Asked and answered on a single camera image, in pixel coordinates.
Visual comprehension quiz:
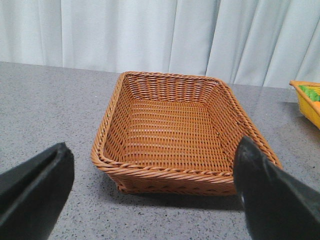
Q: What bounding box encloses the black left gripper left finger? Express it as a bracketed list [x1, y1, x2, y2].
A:
[0, 142, 75, 240]

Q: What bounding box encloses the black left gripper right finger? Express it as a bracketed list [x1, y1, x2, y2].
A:
[233, 136, 320, 240]

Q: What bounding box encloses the yellow wicker basket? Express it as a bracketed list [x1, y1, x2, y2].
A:
[289, 80, 320, 129]

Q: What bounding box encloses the orange toy carrot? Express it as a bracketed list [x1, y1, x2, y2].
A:
[313, 101, 320, 108]

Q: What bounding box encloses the brown wicker basket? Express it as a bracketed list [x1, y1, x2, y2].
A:
[90, 71, 281, 196]

